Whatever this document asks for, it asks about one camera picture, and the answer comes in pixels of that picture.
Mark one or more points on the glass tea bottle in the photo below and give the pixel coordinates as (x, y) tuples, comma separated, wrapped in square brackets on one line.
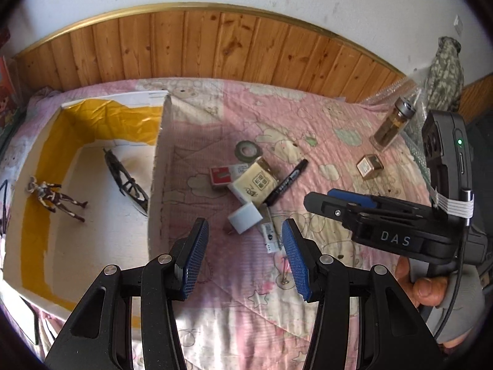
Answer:
[(391, 125)]

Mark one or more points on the person's right forearm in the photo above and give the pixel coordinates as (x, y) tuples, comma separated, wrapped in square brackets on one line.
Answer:
[(458, 349)]

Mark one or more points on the white wall fixture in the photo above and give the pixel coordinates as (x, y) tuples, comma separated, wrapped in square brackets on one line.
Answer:
[(458, 25)]

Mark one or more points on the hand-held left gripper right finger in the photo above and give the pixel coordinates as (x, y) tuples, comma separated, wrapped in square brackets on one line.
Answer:
[(296, 262)]

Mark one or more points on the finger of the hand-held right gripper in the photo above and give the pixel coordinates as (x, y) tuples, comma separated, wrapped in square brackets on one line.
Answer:
[(354, 197), (327, 206)]

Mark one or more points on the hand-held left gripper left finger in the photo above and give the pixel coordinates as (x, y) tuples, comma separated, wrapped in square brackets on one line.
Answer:
[(194, 256)]

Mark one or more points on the pink printed blanket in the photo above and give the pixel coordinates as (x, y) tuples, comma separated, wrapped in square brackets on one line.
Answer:
[(215, 123)]

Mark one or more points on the gold tin box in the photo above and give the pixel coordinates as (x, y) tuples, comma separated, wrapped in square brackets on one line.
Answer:
[(369, 165)]

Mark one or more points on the black marker pen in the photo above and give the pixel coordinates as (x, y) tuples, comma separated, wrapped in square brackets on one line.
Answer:
[(285, 183)]

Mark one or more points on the small white packet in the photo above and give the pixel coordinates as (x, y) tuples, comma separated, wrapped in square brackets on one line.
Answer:
[(269, 237)]

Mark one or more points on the black eyeglasses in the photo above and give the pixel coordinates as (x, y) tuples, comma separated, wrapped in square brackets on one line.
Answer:
[(116, 172)]

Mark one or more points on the colourful printed poster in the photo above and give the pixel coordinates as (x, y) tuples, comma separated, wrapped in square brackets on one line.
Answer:
[(7, 88)]

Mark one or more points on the clear bubble wrap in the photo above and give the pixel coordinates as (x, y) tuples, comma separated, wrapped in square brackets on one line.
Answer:
[(418, 133)]

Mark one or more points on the camouflage cloth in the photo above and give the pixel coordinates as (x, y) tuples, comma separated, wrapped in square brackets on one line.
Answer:
[(443, 73)]

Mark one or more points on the grey tape roll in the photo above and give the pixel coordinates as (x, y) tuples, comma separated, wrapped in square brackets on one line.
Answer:
[(248, 157)]

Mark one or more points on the small action figure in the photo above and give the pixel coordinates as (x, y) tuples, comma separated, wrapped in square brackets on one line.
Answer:
[(52, 198)]

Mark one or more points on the cream carton box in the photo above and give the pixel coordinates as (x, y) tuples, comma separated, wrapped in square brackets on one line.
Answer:
[(252, 183)]

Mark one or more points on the white charger cube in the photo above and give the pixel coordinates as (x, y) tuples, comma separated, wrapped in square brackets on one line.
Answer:
[(244, 217)]

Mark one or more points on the white cardboard box yellow tape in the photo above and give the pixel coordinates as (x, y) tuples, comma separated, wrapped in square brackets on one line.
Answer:
[(108, 185)]

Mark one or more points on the person's right hand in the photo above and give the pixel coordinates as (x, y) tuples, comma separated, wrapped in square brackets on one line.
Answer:
[(427, 291)]

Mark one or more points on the small metal pin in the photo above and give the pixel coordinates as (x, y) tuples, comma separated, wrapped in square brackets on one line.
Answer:
[(285, 280)]

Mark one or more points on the small red white box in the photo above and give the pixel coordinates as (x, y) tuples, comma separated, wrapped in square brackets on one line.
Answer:
[(221, 175)]

